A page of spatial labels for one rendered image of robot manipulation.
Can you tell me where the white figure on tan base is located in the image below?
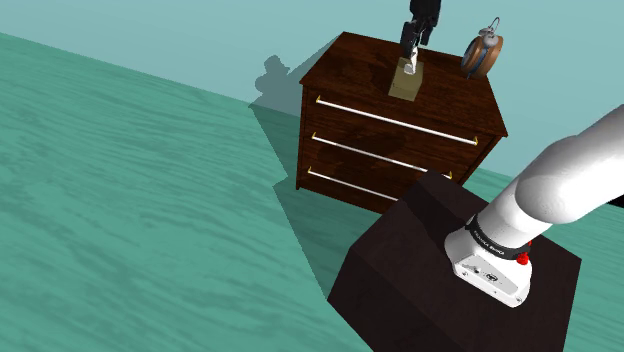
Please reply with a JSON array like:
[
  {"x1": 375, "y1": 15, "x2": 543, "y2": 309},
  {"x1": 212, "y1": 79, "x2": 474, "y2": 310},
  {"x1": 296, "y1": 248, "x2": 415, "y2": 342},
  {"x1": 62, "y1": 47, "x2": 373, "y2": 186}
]
[{"x1": 387, "y1": 46, "x2": 425, "y2": 103}]

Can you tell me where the brown round alarm clock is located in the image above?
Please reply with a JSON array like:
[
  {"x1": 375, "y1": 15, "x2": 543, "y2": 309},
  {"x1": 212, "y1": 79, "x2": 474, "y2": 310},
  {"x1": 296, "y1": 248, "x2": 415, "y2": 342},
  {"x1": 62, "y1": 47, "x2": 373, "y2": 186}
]
[{"x1": 460, "y1": 16, "x2": 505, "y2": 80}]

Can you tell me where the dark wooden chest of drawers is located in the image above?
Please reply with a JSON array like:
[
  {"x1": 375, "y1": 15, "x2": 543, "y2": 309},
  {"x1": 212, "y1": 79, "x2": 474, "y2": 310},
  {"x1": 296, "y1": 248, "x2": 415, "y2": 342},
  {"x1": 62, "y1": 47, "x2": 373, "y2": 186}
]
[{"x1": 295, "y1": 31, "x2": 509, "y2": 216}]

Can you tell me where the dark robot stand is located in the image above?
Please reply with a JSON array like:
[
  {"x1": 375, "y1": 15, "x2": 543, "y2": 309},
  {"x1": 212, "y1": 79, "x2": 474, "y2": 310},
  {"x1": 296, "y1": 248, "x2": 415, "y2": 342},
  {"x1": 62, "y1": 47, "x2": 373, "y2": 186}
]
[{"x1": 327, "y1": 170, "x2": 583, "y2": 352}]

